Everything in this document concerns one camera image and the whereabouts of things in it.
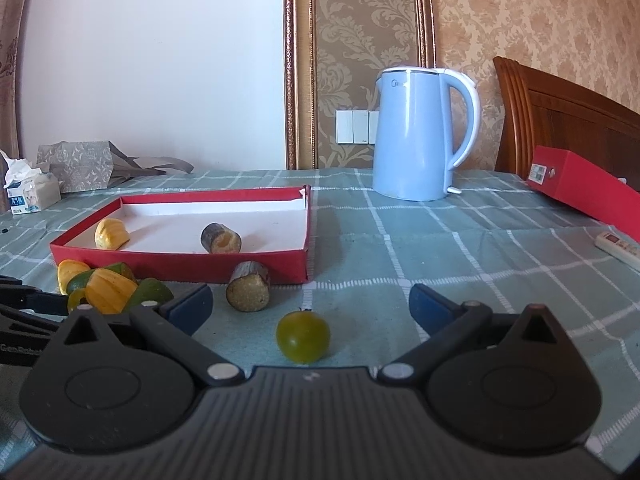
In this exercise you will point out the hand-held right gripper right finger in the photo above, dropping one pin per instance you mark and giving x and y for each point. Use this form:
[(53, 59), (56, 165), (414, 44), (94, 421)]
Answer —
[(430, 310)]

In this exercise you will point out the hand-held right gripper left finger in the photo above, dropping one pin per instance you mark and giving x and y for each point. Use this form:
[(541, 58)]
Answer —
[(190, 310)]

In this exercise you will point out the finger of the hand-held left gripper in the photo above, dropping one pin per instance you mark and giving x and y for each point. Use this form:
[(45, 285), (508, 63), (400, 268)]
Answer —
[(45, 301), (30, 321)]

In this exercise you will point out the shallow red cardboard box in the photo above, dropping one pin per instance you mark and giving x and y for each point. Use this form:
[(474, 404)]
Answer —
[(200, 265)]

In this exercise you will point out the sugarcane piece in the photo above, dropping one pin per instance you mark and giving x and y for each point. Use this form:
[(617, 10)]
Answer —
[(220, 239), (247, 290)]

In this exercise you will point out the large green tomato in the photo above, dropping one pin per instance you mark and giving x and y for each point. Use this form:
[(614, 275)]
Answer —
[(302, 337)]

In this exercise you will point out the checked green tablecloth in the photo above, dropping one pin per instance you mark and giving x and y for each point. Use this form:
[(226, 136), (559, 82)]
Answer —
[(450, 260)]

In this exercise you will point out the tissue pack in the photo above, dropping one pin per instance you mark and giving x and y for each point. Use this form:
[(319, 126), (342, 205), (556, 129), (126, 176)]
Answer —
[(32, 192)]

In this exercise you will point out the grey patterned paper bag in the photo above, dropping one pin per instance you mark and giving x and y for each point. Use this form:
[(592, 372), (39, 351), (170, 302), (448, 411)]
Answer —
[(80, 165)]

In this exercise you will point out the light blue electric kettle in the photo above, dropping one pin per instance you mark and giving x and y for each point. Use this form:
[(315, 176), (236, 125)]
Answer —
[(415, 140)]

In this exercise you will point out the red box with label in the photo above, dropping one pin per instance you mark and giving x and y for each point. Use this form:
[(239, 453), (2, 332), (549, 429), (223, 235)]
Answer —
[(590, 190)]

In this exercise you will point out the white remote control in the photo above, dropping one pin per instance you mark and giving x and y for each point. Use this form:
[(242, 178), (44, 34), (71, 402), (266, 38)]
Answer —
[(620, 246)]

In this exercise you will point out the wooden headboard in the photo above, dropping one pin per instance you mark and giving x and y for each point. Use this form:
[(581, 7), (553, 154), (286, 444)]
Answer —
[(565, 120)]

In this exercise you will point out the brown patterned curtain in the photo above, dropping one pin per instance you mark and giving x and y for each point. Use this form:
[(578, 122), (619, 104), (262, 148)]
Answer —
[(10, 60)]

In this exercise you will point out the white wall switch panel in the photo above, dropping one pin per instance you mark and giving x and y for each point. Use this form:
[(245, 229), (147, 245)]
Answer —
[(356, 126)]

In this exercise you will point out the gold framed wall panel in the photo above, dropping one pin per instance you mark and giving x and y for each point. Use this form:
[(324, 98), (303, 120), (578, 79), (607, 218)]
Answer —
[(360, 35)]

